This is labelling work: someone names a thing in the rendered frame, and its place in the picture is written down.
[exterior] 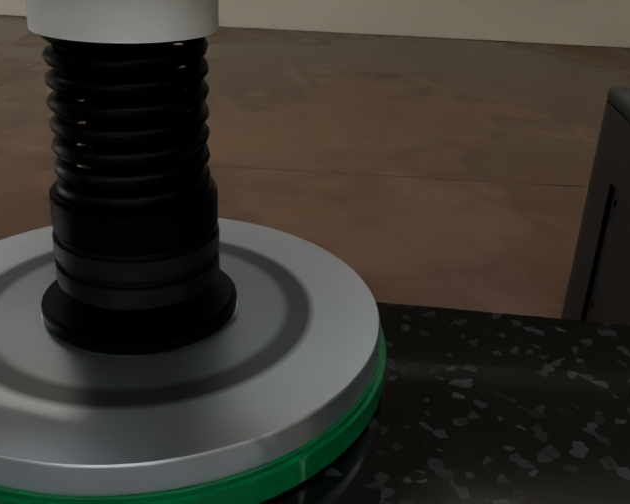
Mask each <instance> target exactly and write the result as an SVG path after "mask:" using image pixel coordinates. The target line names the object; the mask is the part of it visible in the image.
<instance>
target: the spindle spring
mask: <svg viewBox="0 0 630 504"><path fill-rule="evenodd" d="M41 37H42V38H43V39H45V40H46V41H47V42H49V43H51V45H48V46H46V47H45V49H44V51H43V53H42V57H43V59H44V60H45V62H46V63H47V65H49V66H51V67H52V68H51V69H50V70H49V71H48V72H46V73H45V83H46V85H47V86H49V87H50V88H51V89H53V91H52V92H51V93H50V94H49V96H48V99H47V104H48V106H49V108H50V109H51V111H53V112H54V113H55V114H54V115H53V116H51V118H50V120H49V123H50V128H51V130H52V132H54V133H55V134H57V135H56V136H55V137H54V139H53V141H52V146H51V147H52V149H53V151H54V152H55V154H56V155H57V156H58V157H57V158H56V160H55V161H54V167H55V173H56V174H57V175H58V176H59V179H58V182H57V184H56V187H55V188H56V190H57V192H58V194H59V195H60V196H62V197H63V198H64V199H66V200H68V201H70V202H72V203H74V204H77V205H81V206H85V207H88V208H95V209H101V210H113V211H136V210H145V209H152V208H157V207H162V206H167V205H171V204H174V203H177V202H180V201H183V200H185V199H187V198H189V197H191V196H193V195H196V194H197V193H198V192H200V191H201V190H202V189H203V188H204V187H205V186H206V184H207V183H208V180H209V176H210V168H209V166H208V164H207V162H208V160H209V157H210V152H209V148H208V144H207V143H206V142H207V140H208V138H209V134H210V132H209V127H208V125H207V124H206V122H205V121H206V120H207V119H208V117H209V108H208V105H207V103H206V101H205V100H206V98H207V96H208V92H209V86H208V84H207V82H206V81H205V80H204V79H203V78H204V77H205V76H206V74H207V73H208V72H209V69H208V63H207V60H206V59H205V58H204V57H203V56H204V55H205V54H206V51H207V47H208V41H207V39H206V38H205V37H201V38H196V39H190V40H183V41H174V42H161V43H135V44H128V43H94V42H81V41H71V40H64V39H56V38H52V37H47V36H43V35H41ZM178 42H179V43H182V44H184V45H181V46H179V45H175V44H173V43H178ZM167 44H173V48H169V49H163V50H157V51H149V52H139V53H124V54H90V53H80V51H79V48H84V49H128V48H143V47H153V46H161V45H167ZM183 65H184V66H186V67H184V68H183V67H179V66H183ZM171 68H174V72H170V73H165V74H161V75H154V76H148V77H138V78H122V79H97V78H84V77H82V75H81V73H86V74H133V73H145V72H153V71H160V70H166V69H171ZM186 88H187V90H185V89H186ZM172 92H175V95H174V96H170V97H166V98H161V99H156V100H148V101H140V102H127V103H93V102H83V101H78V100H83V98H97V99H123V98H139V97H148V96H156V95H162V94H168V93H172ZM173 115H175V118H173V119H169V120H165V121H161V122H156V123H150V124H143V125H133V126H95V125H86V124H80V123H77V122H81V121H92V122H135V121H146V120H153V119H159V118H164V117H169V116H173ZM174 138H176V141H173V142H170V143H166V144H162V145H157V146H152V147H144V148H135V149H93V148H88V146H87V144H88V145H99V146H126V145H140V144H149V143H155V142H161V141H166V140H170V139H174ZM78 143H81V144H82V145H76V144H78ZM176 159H177V162H174V163H171V164H168V165H165V166H161V167H156V168H151V169H145V170H135V171H99V170H91V169H86V168H82V167H79V166H76V165H78V164H79V165H85V166H91V167H101V168H132V167H143V166H150V165H157V164H161V163H166V162H170V161H173V160H176ZM183 179H184V180H183ZM181 180H182V181H181ZM178 181H181V182H179V183H177V184H174V185H172V186H169V187H166V188H162V189H157V190H152V191H146V192H138V193H123V194H113V193H98V192H93V191H89V190H85V189H83V188H89V189H96V190H111V191H120V190H138V189H148V188H153V187H159V186H164V185H168V184H171V183H175V182H178ZM79 186H80V187H83V188H80V187H79Z"/></svg>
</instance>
